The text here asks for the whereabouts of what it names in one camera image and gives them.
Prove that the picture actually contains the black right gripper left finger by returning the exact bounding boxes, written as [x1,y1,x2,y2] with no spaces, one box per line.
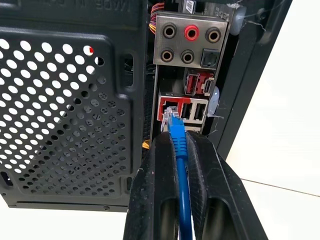
[122,131,181,240]

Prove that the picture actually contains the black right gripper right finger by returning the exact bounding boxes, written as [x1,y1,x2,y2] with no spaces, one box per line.
[185,130,270,240]

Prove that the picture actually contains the blue ethernet cable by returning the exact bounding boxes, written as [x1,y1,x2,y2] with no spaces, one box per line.
[160,106,195,240]

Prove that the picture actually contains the black computer tower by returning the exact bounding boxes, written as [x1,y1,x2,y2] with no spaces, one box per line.
[0,0,294,213]

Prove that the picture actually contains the silver motherboard port panel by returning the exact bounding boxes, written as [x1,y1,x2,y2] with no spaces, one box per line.
[149,10,230,137]

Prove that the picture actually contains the orange and red internal wires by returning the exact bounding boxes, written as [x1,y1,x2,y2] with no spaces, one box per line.
[148,2,166,35]

